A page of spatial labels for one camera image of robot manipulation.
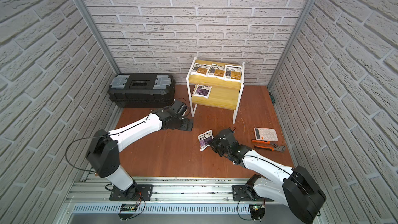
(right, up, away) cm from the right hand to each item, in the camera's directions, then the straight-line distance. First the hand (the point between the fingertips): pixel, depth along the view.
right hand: (208, 141), depth 83 cm
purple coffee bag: (-3, +29, +12) cm, 31 cm away
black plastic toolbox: (-42, +30, +12) cm, 52 cm away
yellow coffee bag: (+4, +39, -2) cm, 39 cm away
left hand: (-11, +10, +3) cm, 15 cm away
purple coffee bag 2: (-2, +1, +2) cm, 3 cm away
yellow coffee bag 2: (+13, +37, -4) cm, 40 cm away
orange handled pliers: (+41, -5, +5) cm, 41 cm away
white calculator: (+36, +2, +10) cm, 37 cm away
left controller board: (-39, -30, -12) cm, 50 cm away
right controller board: (+23, -29, -12) cm, 39 cm away
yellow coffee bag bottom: (-4, +40, -2) cm, 40 cm away
